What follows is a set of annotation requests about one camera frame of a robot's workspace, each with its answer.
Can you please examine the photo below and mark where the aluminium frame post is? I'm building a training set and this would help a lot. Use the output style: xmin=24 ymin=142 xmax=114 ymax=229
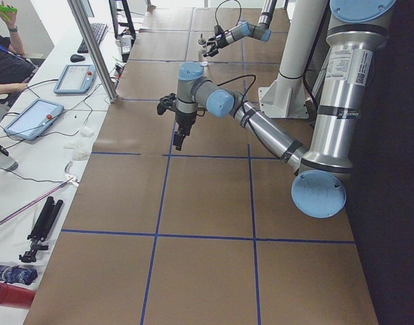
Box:
xmin=68 ymin=0 xmax=118 ymax=103

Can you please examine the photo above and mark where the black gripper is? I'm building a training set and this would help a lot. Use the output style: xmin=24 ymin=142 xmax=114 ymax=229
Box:
xmin=172 ymin=110 xmax=196 ymax=151
xmin=203 ymin=30 xmax=231 ymax=58

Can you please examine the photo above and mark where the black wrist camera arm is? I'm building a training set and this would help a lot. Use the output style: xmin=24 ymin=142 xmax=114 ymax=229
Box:
xmin=157 ymin=93 xmax=177 ymax=115

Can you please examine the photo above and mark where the black folded tripod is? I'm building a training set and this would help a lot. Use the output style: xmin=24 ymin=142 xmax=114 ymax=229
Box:
xmin=19 ymin=196 xmax=64 ymax=263

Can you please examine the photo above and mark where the near blue teach pendant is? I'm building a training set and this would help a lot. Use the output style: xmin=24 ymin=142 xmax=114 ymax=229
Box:
xmin=4 ymin=99 xmax=64 ymax=141

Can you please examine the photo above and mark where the blue folded umbrella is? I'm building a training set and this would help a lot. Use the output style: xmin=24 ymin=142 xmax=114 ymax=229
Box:
xmin=0 ymin=265 xmax=38 ymax=285

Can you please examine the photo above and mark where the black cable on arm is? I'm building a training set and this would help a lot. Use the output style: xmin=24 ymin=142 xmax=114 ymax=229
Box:
xmin=197 ymin=74 xmax=257 ymax=118
xmin=214 ymin=0 xmax=242 ymax=35

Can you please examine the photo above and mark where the black computer mouse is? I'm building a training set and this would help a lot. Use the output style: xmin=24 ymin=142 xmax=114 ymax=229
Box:
xmin=70 ymin=54 xmax=85 ymax=63

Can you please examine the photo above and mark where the red cylinder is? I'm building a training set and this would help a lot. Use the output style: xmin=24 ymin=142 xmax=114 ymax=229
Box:
xmin=0 ymin=282 xmax=36 ymax=309

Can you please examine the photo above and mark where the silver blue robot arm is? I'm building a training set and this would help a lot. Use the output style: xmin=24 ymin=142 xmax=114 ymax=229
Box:
xmin=170 ymin=1 xmax=394 ymax=218
xmin=199 ymin=0 xmax=277 ymax=58

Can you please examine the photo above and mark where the clear glass sauce bottle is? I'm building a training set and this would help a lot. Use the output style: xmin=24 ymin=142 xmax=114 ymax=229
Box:
xmin=198 ymin=33 xmax=209 ymax=66

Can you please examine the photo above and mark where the crumpled white tissue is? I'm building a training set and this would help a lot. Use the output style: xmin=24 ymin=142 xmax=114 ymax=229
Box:
xmin=63 ymin=125 xmax=95 ymax=161

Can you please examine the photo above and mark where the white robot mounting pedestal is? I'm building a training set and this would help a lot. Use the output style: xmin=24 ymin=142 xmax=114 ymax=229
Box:
xmin=258 ymin=0 xmax=328 ymax=118

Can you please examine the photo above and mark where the far blue teach pendant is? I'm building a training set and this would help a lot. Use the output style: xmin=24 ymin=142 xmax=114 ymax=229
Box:
xmin=53 ymin=64 xmax=96 ymax=95

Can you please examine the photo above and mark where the seated person in black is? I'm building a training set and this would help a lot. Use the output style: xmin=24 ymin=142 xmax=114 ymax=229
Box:
xmin=0 ymin=10 xmax=38 ymax=106

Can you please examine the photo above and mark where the blue teach pendant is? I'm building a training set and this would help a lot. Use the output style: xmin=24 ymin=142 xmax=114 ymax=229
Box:
xmin=4 ymin=99 xmax=64 ymax=141
xmin=53 ymin=64 xmax=96 ymax=95

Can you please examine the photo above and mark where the black keyboard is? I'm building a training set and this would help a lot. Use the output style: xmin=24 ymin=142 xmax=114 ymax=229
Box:
xmin=77 ymin=22 xmax=108 ymax=53

